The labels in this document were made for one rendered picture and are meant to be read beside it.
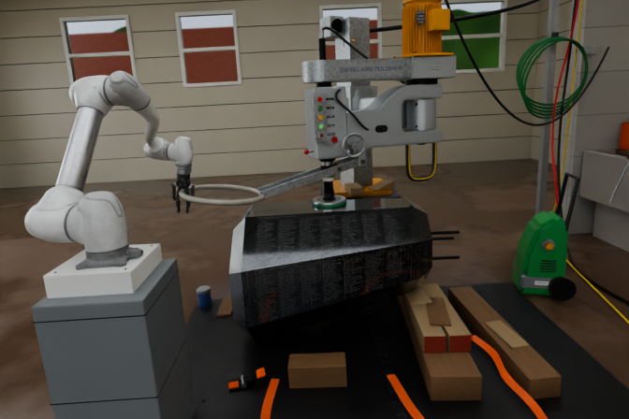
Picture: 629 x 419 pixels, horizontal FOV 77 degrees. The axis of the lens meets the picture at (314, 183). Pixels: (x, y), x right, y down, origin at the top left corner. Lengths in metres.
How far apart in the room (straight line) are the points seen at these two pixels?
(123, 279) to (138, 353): 0.28
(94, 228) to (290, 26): 7.27
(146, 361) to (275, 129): 7.11
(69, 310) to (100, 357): 0.21
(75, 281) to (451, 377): 1.69
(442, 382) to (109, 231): 1.64
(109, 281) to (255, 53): 7.22
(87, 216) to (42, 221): 0.20
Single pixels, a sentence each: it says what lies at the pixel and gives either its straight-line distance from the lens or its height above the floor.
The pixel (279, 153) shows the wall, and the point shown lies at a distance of 8.50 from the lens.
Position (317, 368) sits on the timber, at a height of 0.13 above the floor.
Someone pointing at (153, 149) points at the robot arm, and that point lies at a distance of 2.41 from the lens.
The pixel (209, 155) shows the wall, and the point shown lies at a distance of 8.72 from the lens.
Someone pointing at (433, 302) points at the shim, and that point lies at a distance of 2.55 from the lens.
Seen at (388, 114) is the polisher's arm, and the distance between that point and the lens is 2.50.
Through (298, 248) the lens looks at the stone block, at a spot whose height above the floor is 0.67.
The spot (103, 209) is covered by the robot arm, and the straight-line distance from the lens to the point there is 1.69.
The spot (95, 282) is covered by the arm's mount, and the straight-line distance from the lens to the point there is 1.71.
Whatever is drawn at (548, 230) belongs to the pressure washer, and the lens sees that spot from 3.21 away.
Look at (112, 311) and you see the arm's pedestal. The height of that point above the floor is 0.76.
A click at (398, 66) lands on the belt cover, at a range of 2.53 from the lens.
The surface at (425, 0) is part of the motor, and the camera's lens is 2.68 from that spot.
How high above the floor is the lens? 1.46
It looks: 12 degrees down
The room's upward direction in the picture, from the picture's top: 3 degrees counter-clockwise
